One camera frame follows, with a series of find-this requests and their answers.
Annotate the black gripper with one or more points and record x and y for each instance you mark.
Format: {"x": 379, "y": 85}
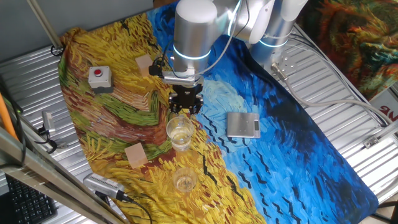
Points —
{"x": 187, "y": 95}

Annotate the clear plastic cup with water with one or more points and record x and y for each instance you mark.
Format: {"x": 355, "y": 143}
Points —
{"x": 180, "y": 133}

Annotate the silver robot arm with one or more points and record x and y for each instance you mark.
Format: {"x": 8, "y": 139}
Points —
{"x": 192, "y": 31}

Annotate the clear empty plastic cup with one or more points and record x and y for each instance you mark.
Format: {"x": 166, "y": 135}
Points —
{"x": 185, "y": 181}

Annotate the silver digital kitchen scale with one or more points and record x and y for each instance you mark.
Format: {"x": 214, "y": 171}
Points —
{"x": 241, "y": 124}

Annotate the plain wooden block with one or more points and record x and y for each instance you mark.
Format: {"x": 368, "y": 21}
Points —
{"x": 136, "y": 155}
{"x": 143, "y": 63}

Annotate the grey box with red button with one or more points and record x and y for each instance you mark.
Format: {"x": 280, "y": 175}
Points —
{"x": 100, "y": 79}

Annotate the painted wheat field tablecloth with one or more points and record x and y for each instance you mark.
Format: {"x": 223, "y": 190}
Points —
{"x": 248, "y": 180}

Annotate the slanted aluminium pole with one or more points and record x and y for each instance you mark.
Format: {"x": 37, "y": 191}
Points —
{"x": 45, "y": 23}

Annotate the orange green painted cloth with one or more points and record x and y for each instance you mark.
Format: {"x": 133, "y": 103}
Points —
{"x": 351, "y": 40}

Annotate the orange pole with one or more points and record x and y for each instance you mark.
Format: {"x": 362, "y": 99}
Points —
{"x": 6, "y": 118}

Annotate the black computer keyboard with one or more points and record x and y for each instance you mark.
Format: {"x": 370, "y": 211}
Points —
{"x": 29, "y": 202}

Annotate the white sign with red letters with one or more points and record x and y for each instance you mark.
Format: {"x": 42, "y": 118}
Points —
{"x": 385, "y": 107}

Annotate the black stand leg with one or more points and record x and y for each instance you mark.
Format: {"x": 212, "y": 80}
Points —
{"x": 387, "y": 207}

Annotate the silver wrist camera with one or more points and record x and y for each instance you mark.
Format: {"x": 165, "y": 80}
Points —
{"x": 180, "y": 80}

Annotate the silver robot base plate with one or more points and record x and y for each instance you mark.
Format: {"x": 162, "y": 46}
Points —
{"x": 286, "y": 63}

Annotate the ribbed silver camera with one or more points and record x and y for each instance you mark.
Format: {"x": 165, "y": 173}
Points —
{"x": 102, "y": 185}

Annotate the grey metal mounting bracket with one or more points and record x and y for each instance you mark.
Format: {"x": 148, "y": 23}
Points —
{"x": 62, "y": 145}

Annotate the small grey camera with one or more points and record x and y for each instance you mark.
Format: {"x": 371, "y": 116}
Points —
{"x": 48, "y": 121}

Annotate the aluminium frame beam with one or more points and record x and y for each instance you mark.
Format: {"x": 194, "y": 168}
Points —
{"x": 46, "y": 174}

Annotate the aluminium bar with bracket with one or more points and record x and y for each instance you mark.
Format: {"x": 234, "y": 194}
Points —
{"x": 382, "y": 133}

